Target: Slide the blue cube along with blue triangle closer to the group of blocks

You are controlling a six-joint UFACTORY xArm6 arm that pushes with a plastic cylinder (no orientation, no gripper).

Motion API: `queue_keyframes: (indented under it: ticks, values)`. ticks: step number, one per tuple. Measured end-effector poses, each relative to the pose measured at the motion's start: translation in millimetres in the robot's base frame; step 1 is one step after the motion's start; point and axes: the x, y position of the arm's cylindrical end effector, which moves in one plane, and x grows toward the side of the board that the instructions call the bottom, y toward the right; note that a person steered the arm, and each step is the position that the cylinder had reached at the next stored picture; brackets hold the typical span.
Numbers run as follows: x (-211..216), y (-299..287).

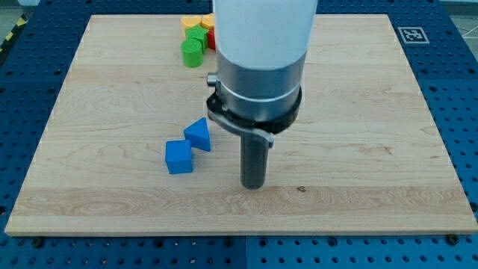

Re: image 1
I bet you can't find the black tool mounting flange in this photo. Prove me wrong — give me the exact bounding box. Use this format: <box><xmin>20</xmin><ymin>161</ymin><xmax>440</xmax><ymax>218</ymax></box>
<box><xmin>206</xmin><ymin>87</ymin><xmax>302</xmax><ymax>148</ymax></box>

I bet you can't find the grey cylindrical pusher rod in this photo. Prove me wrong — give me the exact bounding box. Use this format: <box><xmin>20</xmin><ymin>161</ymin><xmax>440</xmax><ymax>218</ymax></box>
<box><xmin>240</xmin><ymin>135</ymin><xmax>270</xmax><ymax>189</ymax></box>

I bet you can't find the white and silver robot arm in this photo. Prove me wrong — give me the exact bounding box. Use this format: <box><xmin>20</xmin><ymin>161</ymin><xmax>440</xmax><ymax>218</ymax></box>
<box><xmin>206</xmin><ymin>0</ymin><xmax>317</xmax><ymax>189</ymax></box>

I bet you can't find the blue triangle block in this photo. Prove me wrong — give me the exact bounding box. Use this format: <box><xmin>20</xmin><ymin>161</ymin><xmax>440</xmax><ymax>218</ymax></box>
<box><xmin>183</xmin><ymin>117</ymin><xmax>211</xmax><ymax>152</ymax></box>

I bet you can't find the blue cube block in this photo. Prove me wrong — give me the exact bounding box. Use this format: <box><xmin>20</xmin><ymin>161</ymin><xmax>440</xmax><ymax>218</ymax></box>
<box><xmin>165</xmin><ymin>140</ymin><xmax>193</xmax><ymax>174</ymax></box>

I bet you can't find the light wooden board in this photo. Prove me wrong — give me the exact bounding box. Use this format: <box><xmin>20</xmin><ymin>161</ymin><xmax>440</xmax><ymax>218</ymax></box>
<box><xmin>5</xmin><ymin>14</ymin><xmax>477</xmax><ymax>236</ymax></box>

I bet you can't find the red block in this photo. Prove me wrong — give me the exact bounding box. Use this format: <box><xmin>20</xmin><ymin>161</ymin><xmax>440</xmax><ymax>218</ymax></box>
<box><xmin>207</xmin><ymin>29</ymin><xmax>216</xmax><ymax>50</ymax></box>

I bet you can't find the green cylinder block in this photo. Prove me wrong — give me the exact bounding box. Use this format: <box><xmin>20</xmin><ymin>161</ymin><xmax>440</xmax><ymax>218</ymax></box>
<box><xmin>180</xmin><ymin>39</ymin><xmax>203</xmax><ymax>68</ymax></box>

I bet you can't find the green star block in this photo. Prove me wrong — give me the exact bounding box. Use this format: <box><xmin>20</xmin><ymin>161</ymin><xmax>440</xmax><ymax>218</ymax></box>
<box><xmin>184</xmin><ymin>25</ymin><xmax>209</xmax><ymax>54</ymax></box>

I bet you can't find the orange yellow block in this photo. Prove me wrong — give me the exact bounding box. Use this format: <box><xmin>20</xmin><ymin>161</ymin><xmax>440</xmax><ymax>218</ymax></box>
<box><xmin>200</xmin><ymin>13</ymin><xmax>215</xmax><ymax>30</ymax></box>

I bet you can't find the yellow heart block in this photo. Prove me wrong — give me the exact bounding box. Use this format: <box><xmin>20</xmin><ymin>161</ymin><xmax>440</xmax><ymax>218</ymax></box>
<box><xmin>180</xmin><ymin>15</ymin><xmax>202</xmax><ymax>38</ymax></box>

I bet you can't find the white fiducial marker tag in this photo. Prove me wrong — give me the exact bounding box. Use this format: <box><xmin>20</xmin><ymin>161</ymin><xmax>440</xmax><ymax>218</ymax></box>
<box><xmin>398</xmin><ymin>26</ymin><xmax>429</xmax><ymax>44</ymax></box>

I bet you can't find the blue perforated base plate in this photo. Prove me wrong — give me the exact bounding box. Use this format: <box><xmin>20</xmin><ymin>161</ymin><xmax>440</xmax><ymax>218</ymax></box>
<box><xmin>1</xmin><ymin>0</ymin><xmax>477</xmax><ymax>268</ymax></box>

